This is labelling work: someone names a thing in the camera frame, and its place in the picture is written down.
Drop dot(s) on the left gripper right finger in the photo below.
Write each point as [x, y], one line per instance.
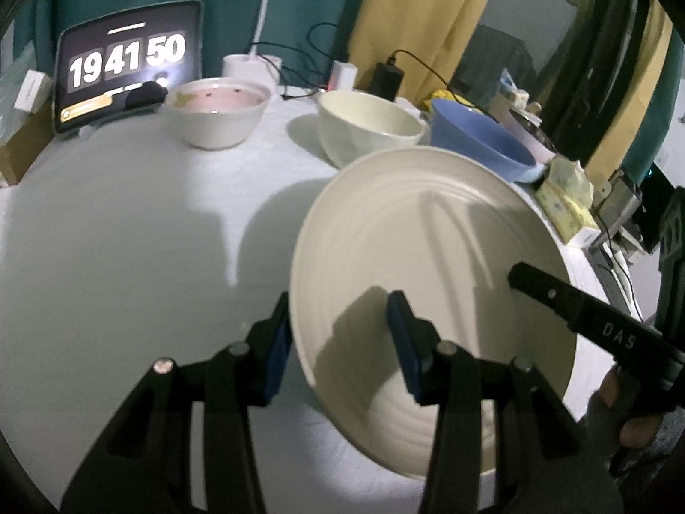
[544, 461]

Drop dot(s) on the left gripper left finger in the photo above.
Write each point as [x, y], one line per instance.
[141, 462]

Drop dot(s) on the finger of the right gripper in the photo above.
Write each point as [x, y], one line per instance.
[626, 339]

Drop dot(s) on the beige round plate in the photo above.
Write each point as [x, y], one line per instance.
[445, 231]

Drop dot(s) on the large blue bowl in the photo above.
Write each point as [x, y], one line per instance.
[479, 138]

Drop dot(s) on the cream bowl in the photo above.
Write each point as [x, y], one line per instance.
[352, 124]

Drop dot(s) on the pink strawberry bowl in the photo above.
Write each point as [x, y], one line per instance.
[215, 113]

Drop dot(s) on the right hand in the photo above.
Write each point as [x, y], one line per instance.
[628, 432]

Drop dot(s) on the steel kettle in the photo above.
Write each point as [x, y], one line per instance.
[614, 202]

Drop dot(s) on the yellow tissue box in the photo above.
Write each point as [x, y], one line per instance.
[566, 197]

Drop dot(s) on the right teal curtain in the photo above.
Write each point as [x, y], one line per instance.
[656, 121]

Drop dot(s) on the right yellow curtain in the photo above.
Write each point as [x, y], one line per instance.
[626, 123]

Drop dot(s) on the yellow curtain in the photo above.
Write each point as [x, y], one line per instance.
[430, 36]
[626, 123]

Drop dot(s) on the white basket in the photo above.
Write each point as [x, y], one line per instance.
[511, 100]

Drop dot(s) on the yellow snack packet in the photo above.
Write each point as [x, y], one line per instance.
[448, 95]

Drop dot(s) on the black charger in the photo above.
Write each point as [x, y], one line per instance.
[386, 81]

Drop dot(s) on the white charger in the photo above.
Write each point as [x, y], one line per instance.
[342, 76]

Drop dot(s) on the small white box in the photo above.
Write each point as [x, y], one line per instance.
[34, 92]

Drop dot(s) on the tablet showing clock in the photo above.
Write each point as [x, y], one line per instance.
[123, 62]

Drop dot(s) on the white desk lamp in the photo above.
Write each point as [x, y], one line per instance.
[249, 66]

